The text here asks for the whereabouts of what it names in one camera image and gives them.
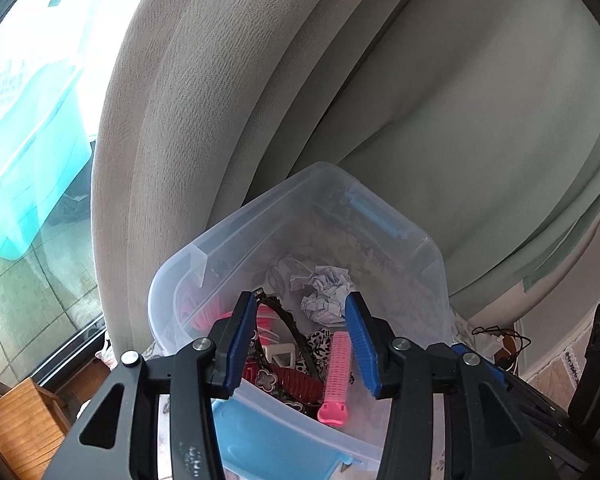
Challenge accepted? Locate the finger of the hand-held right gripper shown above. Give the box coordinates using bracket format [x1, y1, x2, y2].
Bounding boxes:
[452, 342, 588, 480]

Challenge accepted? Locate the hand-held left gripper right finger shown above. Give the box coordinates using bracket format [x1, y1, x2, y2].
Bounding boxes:
[345, 292, 561, 480]

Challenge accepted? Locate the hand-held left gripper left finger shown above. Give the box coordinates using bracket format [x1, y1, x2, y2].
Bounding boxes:
[42, 291, 257, 480]

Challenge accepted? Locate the pink hair roller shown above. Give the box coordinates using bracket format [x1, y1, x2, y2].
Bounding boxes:
[317, 331, 356, 428]

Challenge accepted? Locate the white plastic clip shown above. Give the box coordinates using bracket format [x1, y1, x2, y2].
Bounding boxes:
[260, 342, 297, 369]

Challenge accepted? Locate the black beaded headband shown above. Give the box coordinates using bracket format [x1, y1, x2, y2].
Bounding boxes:
[250, 287, 331, 413]

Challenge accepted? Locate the white paper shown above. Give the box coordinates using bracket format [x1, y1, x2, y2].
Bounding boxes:
[290, 266, 358, 324]

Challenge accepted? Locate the red hair claw clip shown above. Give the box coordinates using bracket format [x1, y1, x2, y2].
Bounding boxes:
[242, 360, 326, 407]

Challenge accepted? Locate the clear plastic container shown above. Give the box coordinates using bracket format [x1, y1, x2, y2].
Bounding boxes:
[147, 161, 453, 480]

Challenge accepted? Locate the beige quilted bedding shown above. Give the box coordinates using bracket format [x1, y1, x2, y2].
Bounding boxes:
[522, 337, 594, 404]

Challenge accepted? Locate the pink hair accessory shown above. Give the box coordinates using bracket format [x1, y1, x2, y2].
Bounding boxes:
[177, 292, 236, 333]

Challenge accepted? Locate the floral blanket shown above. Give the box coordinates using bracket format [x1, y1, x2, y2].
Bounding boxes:
[80, 310, 481, 480]

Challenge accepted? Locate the blue plastic lid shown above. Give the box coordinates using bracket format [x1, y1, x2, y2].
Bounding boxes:
[211, 399, 362, 480]

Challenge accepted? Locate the wooden stool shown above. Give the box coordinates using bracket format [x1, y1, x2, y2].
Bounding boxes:
[0, 377, 74, 480]

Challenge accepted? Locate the teal plastic bin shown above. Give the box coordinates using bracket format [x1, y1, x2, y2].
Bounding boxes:
[0, 57, 94, 262]

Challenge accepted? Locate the grey green curtain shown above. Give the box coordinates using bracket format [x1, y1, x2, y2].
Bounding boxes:
[91, 0, 600, 322]

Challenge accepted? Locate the zebra print hair tie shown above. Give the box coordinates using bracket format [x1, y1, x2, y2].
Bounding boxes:
[305, 327, 353, 377]

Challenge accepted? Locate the thin black cord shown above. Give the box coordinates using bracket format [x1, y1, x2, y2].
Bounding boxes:
[471, 326, 532, 374]

